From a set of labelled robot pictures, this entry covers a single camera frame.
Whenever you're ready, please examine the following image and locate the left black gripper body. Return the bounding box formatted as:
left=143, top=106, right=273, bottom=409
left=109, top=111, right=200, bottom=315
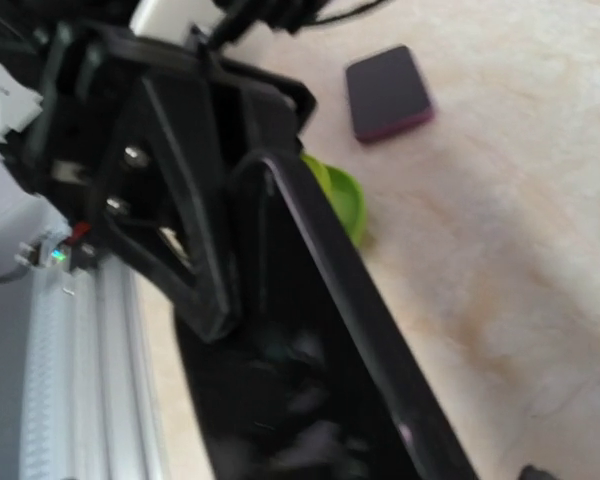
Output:
left=22, top=22, right=316, bottom=342

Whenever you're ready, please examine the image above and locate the dark phone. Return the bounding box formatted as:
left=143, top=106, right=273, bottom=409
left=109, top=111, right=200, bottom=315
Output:
left=345, top=45, right=434, bottom=143

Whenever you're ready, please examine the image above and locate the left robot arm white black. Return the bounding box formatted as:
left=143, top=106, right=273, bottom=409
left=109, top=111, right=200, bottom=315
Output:
left=0, top=1, right=321, bottom=342

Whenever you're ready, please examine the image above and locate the front aluminium rail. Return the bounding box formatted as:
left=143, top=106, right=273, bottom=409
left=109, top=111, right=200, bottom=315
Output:
left=19, top=258, right=168, bottom=479

